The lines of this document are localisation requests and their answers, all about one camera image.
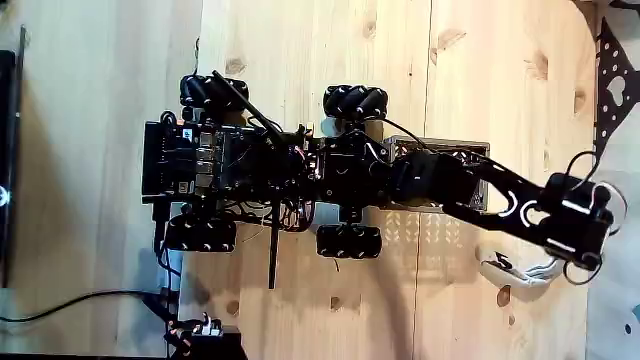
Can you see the black perforated basket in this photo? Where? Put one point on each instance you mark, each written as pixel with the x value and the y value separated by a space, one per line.
pixel 440 145

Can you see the black cloth with heart holes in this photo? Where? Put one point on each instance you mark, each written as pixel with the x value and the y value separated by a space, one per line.
pixel 607 75

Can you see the black mecanum wheel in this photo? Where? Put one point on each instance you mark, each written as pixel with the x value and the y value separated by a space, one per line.
pixel 212 92
pixel 200 235
pixel 349 242
pixel 355 102

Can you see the black antenna rod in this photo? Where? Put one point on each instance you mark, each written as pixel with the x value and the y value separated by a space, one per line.
pixel 273 250
pixel 250 107

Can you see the black mobile robot chassis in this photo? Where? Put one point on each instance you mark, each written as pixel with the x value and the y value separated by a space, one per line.
pixel 225 165

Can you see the black monitor edge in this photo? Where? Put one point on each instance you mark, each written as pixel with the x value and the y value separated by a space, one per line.
pixel 6 150

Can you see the black oval camera box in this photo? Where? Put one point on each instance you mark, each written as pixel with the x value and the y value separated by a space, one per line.
pixel 570 187

